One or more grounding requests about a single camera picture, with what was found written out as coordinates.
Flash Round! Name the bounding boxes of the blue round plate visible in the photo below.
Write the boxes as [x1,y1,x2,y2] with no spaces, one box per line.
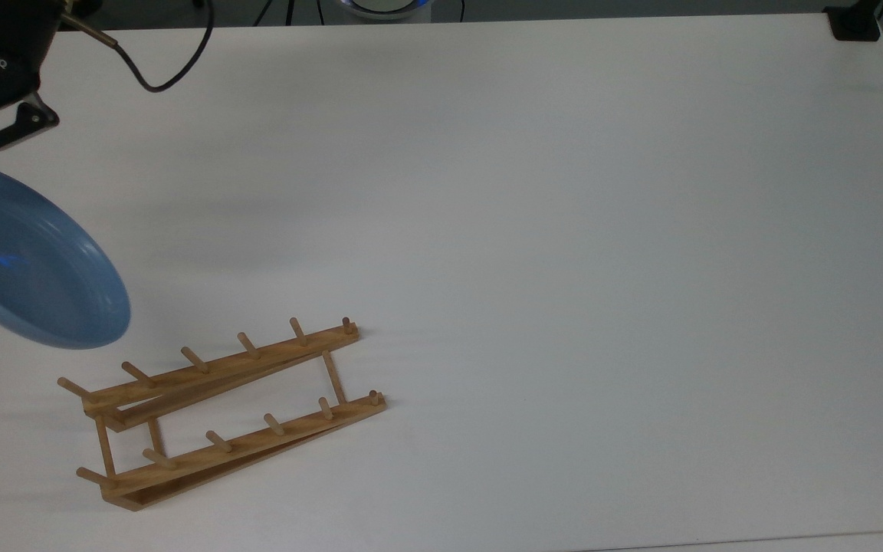
[0,162,132,350]

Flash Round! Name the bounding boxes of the black tripod legs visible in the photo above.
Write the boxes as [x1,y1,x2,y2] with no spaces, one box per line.
[251,0,335,26]

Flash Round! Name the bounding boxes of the white round base blue light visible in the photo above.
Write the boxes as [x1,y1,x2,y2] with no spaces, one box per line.
[336,0,434,22]

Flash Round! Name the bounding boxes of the wooden peg plate rack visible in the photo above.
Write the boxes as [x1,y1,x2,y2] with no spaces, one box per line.
[57,316,388,512]

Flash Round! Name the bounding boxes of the black table corner clamp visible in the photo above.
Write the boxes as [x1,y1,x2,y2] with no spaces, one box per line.
[824,0,883,42]

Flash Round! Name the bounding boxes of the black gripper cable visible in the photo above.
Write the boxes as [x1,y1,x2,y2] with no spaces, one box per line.
[58,0,216,94]

